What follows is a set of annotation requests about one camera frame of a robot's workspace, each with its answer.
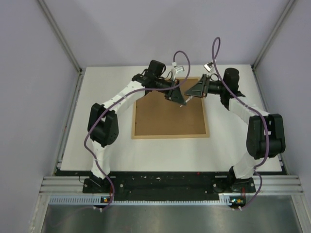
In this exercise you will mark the grey slotted cable duct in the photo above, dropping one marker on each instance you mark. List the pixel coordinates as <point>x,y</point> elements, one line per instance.
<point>101,201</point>

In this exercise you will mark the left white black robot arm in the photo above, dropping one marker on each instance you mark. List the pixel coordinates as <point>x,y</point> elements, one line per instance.
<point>103,127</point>

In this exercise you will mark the aluminium front rail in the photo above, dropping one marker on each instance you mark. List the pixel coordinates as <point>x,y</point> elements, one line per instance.
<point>271,185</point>

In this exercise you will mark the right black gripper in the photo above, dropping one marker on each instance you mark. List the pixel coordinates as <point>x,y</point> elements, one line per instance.
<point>198,90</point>

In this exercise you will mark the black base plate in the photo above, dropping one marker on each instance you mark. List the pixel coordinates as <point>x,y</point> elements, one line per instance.
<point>167,186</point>

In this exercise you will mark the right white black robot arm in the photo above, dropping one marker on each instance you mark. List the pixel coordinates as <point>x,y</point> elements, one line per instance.
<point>265,134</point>

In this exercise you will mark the aluminium corner post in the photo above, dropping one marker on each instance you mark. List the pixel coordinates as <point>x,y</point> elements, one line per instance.
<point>59,35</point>
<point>290,5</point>

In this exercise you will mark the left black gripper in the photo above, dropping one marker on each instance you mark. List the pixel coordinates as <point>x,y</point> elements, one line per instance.
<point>175,95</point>

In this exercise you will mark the light wooden picture frame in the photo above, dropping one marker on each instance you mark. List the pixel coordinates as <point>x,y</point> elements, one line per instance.
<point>154,117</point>

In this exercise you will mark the left aluminium corner post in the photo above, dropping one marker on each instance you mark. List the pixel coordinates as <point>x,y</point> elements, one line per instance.
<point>59,35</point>

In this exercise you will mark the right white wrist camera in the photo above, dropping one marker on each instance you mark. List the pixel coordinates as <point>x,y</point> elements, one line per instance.
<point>209,67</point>

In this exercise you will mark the right aluminium corner post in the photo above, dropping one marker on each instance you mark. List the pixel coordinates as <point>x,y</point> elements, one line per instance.
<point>290,5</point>

